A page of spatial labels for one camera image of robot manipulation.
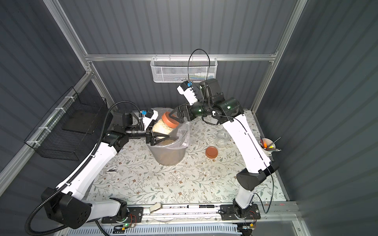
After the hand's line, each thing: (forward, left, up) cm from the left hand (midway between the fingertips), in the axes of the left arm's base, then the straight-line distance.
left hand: (168, 132), depth 67 cm
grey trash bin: (+1, 0, -20) cm, 20 cm away
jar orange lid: (+8, -24, -32) cm, 41 cm away
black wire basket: (+7, +52, -6) cm, 52 cm away
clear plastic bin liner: (0, -5, -5) cm, 7 cm away
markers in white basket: (+44, -15, +2) cm, 46 cm away
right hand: (+4, -5, +10) cm, 12 cm away
